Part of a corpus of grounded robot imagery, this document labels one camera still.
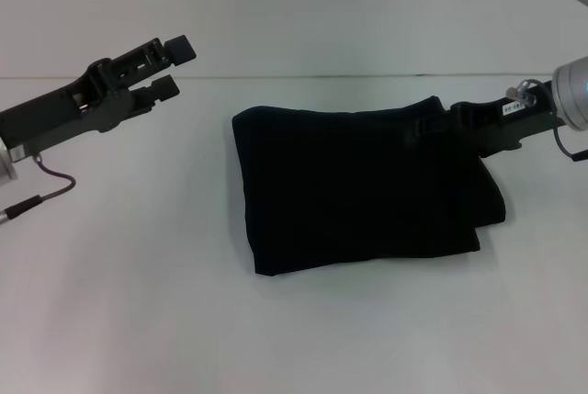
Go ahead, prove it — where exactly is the black shirt with FREE print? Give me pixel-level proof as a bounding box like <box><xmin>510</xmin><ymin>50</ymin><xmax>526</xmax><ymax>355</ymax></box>
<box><xmin>230</xmin><ymin>95</ymin><xmax>509</xmax><ymax>277</ymax></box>

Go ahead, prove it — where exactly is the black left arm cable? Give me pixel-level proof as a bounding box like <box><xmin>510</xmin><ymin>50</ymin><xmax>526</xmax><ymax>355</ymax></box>
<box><xmin>0</xmin><ymin>154</ymin><xmax>78</xmax><ymax>226</ymax></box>

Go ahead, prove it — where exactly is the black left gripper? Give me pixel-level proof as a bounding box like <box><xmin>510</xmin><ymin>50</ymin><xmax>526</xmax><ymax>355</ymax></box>
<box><xmin>0</xmin><ymin>34</ymin><xmax>198</xmax><ymax>162</ymax></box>

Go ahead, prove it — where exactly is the grey right arm cable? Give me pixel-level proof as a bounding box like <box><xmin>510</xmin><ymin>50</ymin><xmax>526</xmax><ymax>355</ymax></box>
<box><xmin>503</xmin><ymin>79</ymin><xmax>588</xmax><ymax>162</ymax></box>

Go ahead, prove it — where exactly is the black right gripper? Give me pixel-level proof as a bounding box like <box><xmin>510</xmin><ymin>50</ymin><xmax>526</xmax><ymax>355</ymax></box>
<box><xmin>403</xmin><ymin>81</ymin><xmax>562</xmax><ymax>160</ymax></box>

